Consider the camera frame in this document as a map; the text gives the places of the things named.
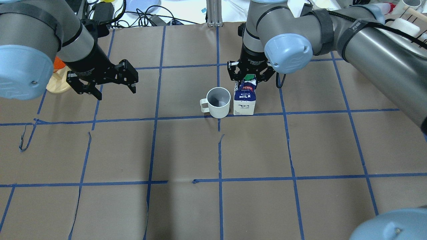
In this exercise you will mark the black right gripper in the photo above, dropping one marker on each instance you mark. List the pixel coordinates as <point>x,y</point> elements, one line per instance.
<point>252,60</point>

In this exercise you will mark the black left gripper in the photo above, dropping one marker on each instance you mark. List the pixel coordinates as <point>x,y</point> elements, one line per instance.
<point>90,63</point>

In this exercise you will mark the blue white milk carton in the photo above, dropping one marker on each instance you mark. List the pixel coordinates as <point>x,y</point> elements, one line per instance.
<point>244,98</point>

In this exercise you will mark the light grey plastic cup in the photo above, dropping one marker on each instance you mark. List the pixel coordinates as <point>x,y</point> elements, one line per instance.
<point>216,102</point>

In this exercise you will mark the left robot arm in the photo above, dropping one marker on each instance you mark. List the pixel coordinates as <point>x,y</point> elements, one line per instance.
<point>35,32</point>

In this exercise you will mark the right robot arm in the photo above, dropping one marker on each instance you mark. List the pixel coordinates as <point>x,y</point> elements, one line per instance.
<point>274,41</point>

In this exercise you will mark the wooden stand with orange piece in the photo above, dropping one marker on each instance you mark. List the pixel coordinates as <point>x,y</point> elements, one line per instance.
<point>57,83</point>

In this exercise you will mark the blue plate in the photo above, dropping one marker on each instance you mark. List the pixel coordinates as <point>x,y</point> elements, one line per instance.
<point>143,5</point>

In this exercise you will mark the white mug on rack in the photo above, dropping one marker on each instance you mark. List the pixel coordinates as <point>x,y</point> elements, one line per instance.
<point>405,26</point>

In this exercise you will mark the aluminium frame post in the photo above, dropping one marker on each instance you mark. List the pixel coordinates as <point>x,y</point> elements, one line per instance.
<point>214,13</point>

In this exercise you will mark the black wire mug rack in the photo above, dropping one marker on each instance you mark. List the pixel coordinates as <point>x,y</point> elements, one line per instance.
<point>413,12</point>

